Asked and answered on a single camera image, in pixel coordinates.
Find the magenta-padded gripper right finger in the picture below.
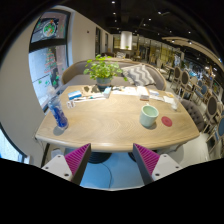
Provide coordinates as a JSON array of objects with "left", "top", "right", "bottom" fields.
[{"left": 132, "top": 143, "right": 183, "bottom": 186}]

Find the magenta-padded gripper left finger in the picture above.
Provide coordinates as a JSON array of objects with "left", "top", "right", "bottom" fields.
[{"left": 40, "top": 143, "right": 92, "bottom": 186}]

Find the clear blue-labelled drink bottle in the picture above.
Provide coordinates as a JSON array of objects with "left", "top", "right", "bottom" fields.
[{"left": 46, "top": 85, "right": 70, "bottom": 131}]

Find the pale green mug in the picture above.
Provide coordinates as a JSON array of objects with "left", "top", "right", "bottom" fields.
[{"left": 139, "top": 103, "right": 160, "bottom": 129}]

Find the flat round red coaster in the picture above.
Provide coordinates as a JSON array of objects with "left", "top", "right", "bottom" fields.
[{"left": 160, "top": 115, "right": 174, "bottom": 128}]

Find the white paper sheet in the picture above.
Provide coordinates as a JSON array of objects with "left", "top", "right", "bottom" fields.
[{"left": 149, "top": 94, "right": 164, "bottom": 102}]

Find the clear plastic cup with straw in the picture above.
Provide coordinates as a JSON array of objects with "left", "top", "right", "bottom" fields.
[{"left": 169, "top": 91, "right": 181, "bottom": 111}]

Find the blue white tissue pack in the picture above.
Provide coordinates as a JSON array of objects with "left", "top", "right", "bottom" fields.
[{"left": 67, "top": 90, "right": 83, "bottom": 101}]

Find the dark tufted armchair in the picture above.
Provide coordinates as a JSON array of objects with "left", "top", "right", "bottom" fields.
[{"left": 179, "top": 98, "right": 206, "bottom": 133}]

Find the white blue card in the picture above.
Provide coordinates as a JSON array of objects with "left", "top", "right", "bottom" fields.
[{"left": 148, "top": 89, "right": 160, "bottom": 98}]

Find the white printed leaflet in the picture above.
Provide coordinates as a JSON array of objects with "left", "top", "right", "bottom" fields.
[{"left": 111, "top": 85, "right": 149, "bottom": 97}]

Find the small light blue box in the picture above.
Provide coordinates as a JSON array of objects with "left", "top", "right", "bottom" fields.
[{"left": 102, "top": 86, "right": 113, "bottom": 99}]

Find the curved grey sofa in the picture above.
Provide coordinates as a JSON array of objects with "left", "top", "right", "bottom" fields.
[{"left": 60, "top": 58, "right": 168, "bottom": 94}]

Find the group of dining chairs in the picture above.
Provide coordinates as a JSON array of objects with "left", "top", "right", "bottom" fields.
[{"left": 171, "top": 64, "right": 224, "bottom": 158}]

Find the grey white zigzag cushion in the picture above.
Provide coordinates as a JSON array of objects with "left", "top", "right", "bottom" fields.
[{"left": 120, "top": 63, "right": 157, "bottom": 87}]

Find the potted green plant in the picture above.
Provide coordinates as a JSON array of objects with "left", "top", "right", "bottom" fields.
[{"left": 83, "top": 54, "right": 128, "bottom": 89}]

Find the dark-framed decorated window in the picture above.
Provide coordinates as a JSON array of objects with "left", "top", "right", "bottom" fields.
[{"left": 28, "top": 9, "right": 73, "bottom": 111}]

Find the group of ceiling lights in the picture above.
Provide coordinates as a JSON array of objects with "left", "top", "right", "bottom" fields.
[{"left": 109, "top": 0, "right": 223, "bottom": 64}]

